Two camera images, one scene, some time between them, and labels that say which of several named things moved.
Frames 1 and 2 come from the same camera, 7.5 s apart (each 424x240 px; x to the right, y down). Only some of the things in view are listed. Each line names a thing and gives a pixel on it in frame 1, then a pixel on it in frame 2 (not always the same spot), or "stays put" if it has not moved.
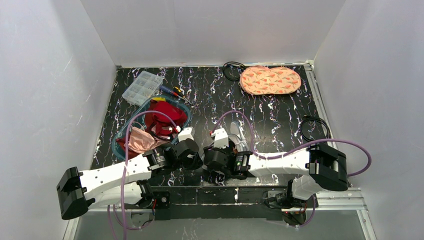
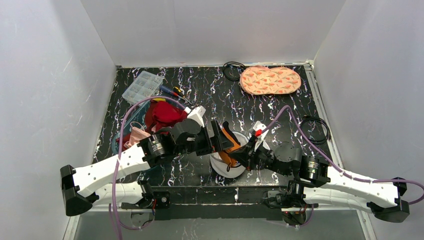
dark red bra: (164, 118) stays put
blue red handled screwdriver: (166, 89) stays put
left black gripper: (192, 159) → (215, 134)
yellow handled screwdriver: (180, 92) stays put
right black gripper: (212, 162) → (251, 154)
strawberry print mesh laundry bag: (260, 80) stays put
